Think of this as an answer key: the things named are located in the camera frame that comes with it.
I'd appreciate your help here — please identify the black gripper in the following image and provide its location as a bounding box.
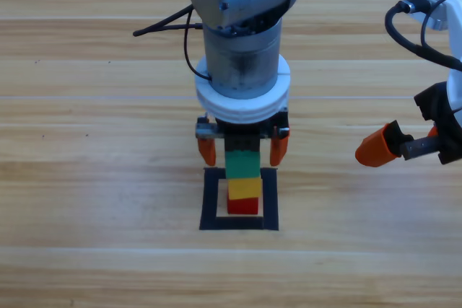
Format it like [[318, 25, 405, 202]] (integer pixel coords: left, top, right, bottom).
[[195, 107, 290, 167], [354, 82, 462, 169]]

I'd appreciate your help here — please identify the green wooden block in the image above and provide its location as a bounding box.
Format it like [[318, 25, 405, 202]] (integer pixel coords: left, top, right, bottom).
[[225, 149, 261, 181]]

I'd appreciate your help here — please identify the yellow wooden block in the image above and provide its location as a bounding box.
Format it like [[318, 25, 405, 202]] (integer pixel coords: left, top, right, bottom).
[[227, 177, 263, 201]]

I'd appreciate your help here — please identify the red wooden block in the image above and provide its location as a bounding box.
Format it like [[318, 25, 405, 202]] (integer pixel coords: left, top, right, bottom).
[[227, 196, 260, 215]]

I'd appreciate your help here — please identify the black tape rectangle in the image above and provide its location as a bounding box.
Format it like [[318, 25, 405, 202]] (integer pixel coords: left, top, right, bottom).
[[199, 167, 280, 232]]

